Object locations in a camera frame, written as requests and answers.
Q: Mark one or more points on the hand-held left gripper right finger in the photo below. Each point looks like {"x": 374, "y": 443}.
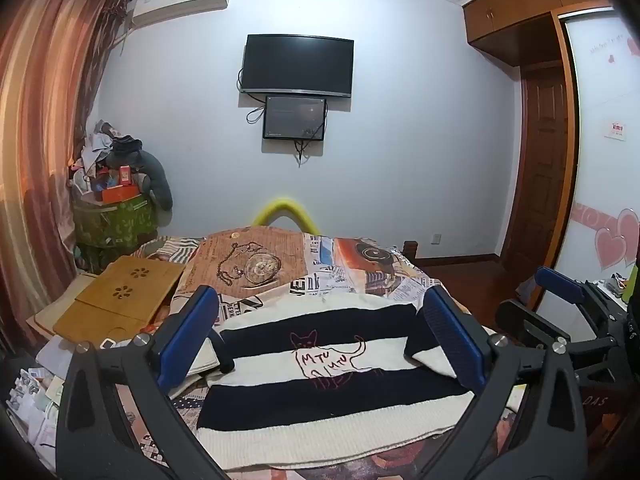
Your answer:
{"x": 452, "y": 335}

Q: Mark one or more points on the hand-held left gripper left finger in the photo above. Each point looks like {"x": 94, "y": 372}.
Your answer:
{"x": 186, "y": 332}

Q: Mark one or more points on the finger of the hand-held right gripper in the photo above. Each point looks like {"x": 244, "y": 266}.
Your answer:
{"x": 562, "y": 284}
{"x": 522, "y": 321}

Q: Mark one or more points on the navy white striped knit sweater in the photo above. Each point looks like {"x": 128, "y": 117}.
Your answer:
{"x": 320, "y": 360}

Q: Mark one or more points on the pile of clothes and papers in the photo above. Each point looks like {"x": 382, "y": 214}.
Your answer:
{"x": 102, "y": 152}

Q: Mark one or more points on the lavender cloth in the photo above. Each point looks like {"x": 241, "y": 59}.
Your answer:
{"x": 525, "y": 290}

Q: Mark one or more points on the white stickered box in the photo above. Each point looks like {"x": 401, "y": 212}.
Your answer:
{"x": 619, "y": 285}

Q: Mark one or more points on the green stick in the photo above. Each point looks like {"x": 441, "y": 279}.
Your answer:
{"x": 634, "y": 280}

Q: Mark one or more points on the bamboo lap desk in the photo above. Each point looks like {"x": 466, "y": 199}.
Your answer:
{"x": 120, "y": 295}

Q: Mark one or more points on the printed bedspread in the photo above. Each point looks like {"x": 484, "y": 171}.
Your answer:
{"x": 250, "y": 260}

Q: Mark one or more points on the brown wooden door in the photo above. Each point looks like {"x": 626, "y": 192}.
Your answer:
{"x": 542, "y": 170}

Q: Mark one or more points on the beige flat mat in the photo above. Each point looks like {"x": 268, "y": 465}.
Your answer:
{"x": 60, "y": 302}

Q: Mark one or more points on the white heart-print wardrobe door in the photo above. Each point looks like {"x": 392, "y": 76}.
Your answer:
{"x": 605, "y": 160}

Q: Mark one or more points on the orange flat box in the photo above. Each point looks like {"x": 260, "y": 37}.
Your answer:
{"x": 119, "y": 192}

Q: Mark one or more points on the yellow hoop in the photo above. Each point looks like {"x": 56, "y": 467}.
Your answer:
{"x": 285, "y": 212}

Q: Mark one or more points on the red white door sticker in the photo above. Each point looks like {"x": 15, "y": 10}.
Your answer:
{"x": 616, "y": 130}

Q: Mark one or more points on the pile of white papers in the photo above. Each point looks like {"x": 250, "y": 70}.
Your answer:
{"x": 35, "y": 400}

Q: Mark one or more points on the striped pink brown curtain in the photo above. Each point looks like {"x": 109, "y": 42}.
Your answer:
{"x": 45, "y": 135}

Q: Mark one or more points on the wooden overhead cabinet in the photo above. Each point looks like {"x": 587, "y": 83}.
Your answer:
{"x": 520, "y": 5}

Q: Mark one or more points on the wooden bed post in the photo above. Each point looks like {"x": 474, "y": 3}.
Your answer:
{"x": 410, "y": 249}

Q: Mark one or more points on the small black wall monitor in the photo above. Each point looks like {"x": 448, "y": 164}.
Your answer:
{"x": 295, "y": 117}

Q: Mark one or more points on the black wall television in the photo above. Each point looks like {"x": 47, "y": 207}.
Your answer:
{"x": 297, "y": 65}

